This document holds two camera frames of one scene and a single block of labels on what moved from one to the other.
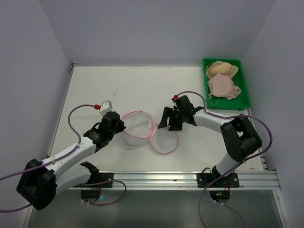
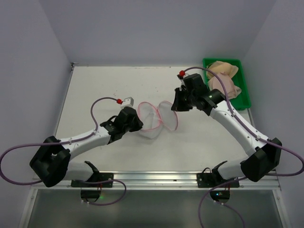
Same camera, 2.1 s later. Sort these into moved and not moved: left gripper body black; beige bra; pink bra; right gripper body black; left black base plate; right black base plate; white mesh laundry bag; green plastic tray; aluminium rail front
Moved: left gripper body black; right gripper body black; white mesh laundry bag
Not moved: green plastic tray; pink bra; right black base plate; left black base plate; beige bra; aluminium rail front
